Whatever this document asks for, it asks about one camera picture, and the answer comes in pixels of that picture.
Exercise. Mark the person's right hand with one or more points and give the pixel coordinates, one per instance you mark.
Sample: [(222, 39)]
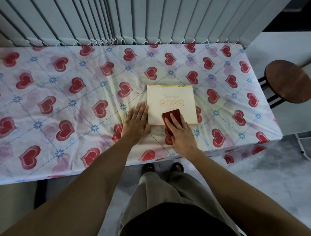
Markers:
[(183, 141)]

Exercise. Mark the person's left hand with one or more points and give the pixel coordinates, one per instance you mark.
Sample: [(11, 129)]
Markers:
[(134, 127)]

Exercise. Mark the person's right thumb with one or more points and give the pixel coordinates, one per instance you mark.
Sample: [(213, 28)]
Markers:
[(168, 126)]

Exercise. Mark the person's left thumb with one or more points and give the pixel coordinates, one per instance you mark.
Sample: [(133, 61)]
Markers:
[(148, 129)]

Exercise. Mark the person's left little finger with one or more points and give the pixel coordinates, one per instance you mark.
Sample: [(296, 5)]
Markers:
[(128, 116)]

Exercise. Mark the person's left middle finger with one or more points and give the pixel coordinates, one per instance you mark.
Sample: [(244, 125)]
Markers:
[(141, 110)]

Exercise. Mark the dark red wiping cloth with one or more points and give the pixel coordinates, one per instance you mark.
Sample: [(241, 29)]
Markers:
[(173, 113)]

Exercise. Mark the person's right forearm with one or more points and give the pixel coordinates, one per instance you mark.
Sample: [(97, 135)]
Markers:
[(243, 197)]

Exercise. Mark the person's left forearm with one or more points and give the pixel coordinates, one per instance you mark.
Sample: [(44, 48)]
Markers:
[(80, 192)]

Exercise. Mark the cream desk calendar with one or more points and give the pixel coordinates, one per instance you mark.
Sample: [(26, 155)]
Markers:
[(170, 97)]

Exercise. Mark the person's left dark sandal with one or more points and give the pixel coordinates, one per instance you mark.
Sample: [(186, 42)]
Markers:
[(148, 167)]

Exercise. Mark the person's dark sandal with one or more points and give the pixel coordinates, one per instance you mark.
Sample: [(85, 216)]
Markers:
[(177, 167), (148, 167)]

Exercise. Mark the person's right dark sandal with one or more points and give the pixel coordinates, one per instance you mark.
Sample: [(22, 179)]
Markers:
[(177, 167)]

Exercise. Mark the white heart print tablecloth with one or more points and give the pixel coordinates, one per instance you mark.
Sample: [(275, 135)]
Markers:
[(73, 104)]

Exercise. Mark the person's beige trousers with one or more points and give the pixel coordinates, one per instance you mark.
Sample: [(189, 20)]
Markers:
[(167, 189)]

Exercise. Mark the grey vertical window blinds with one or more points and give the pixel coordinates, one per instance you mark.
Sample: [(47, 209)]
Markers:
[(145, 19)]

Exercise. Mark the person's dark shirt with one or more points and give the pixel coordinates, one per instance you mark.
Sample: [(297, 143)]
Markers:
[(179, 221)]

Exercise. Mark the dark table leg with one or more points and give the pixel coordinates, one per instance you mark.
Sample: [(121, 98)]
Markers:
[(40, 194)]

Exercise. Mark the round brown wooden stool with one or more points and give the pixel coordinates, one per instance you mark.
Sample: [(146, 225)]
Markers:
[(288, 81)]

